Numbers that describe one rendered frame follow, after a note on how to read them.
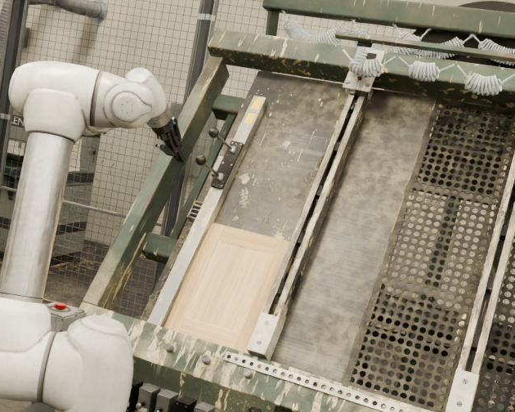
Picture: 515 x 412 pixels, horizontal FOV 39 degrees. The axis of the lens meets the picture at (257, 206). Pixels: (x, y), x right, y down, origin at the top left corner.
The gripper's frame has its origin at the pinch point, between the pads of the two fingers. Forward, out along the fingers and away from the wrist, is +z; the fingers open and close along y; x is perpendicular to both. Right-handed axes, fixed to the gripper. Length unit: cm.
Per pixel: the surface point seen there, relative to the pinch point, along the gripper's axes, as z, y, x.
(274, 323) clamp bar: 8, 46, 52
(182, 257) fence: 11.4, 32.1, 12.8
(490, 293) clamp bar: 11, 18, 110
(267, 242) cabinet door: 13.6, 18.0, 38.0
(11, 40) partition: 129, -137, -244
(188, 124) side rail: 10.2, -19.5, -8.4
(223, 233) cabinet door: 13.5, 18.8, 21.9
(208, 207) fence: 11.3, 11.5, 13.6
